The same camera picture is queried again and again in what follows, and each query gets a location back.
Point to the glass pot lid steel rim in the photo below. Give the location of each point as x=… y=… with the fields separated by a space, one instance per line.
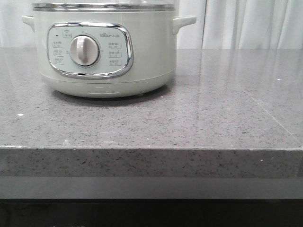
x=104 y=5

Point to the pale green electric cooking pot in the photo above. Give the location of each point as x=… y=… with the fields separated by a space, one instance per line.
x=105 y=54

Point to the white curtain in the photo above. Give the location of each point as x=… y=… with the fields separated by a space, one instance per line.
x=242 y=24

